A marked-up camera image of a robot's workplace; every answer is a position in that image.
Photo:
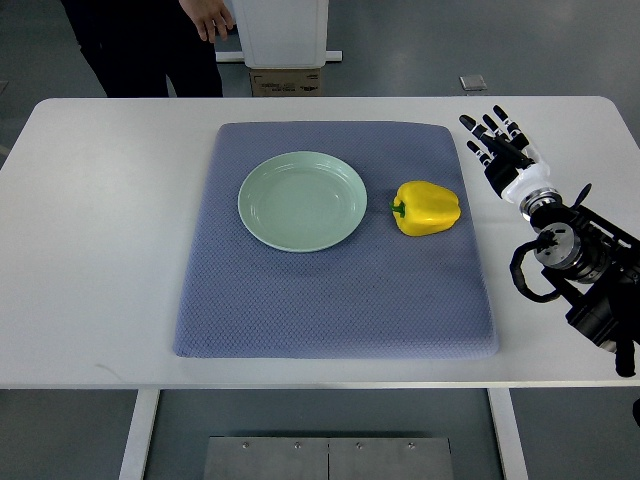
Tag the person's bare hand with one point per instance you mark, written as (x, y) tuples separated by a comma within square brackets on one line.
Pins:
[(211, 18)]

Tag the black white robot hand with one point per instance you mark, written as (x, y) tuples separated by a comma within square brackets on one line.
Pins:
[(512, 166)]

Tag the yellow bell pepper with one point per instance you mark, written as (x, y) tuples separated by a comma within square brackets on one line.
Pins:
[(423, 208)]

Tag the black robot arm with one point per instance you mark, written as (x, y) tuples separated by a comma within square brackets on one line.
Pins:
[(593, 265)]

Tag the small grey floor plate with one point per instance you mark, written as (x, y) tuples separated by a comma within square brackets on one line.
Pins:
[(473, 83)]

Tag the light green plate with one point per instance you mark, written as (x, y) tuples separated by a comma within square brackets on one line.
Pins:
[(302, 201)]

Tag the white machine column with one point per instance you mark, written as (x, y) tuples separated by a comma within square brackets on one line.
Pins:
[(281, 34)]

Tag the person in dark clothes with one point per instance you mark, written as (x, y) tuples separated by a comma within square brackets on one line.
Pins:
[(137, 49)]

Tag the brown cardboard box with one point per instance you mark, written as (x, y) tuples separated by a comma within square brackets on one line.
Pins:
[(285, 82)]

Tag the right white table leg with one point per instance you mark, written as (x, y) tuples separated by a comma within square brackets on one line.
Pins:
[(510, 449)]

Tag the white table leg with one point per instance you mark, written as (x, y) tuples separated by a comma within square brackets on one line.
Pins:
[(510, 449), (139, 437)]

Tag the left white table leg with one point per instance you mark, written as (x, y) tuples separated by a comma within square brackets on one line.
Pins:
[(139, 437)]

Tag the metal base plate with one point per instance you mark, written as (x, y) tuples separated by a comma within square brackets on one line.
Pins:
[(328, 458)]

